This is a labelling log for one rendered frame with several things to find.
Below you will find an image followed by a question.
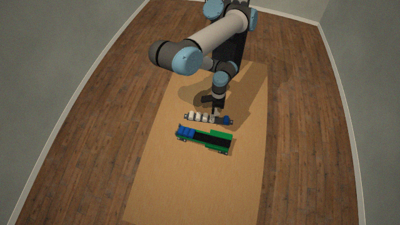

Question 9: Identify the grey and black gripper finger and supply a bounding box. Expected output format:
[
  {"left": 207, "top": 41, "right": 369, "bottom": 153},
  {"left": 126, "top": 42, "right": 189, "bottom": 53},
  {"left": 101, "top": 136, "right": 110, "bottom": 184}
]
[{"left": 211, "top": 105, "right": 220, "bottom": 121}]

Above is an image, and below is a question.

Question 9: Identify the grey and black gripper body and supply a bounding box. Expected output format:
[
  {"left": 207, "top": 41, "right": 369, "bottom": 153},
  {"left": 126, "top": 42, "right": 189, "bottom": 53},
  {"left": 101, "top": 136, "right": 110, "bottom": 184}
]
[{"left": 212, "top": 95, "right": 226, "bottom": 109}]

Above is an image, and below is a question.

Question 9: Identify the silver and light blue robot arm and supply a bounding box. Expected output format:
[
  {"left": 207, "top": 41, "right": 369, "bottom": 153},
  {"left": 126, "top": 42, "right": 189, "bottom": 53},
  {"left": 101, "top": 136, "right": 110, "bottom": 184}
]
[{"left": 148, "top": 0, "right": 258, "bottom": 103}]

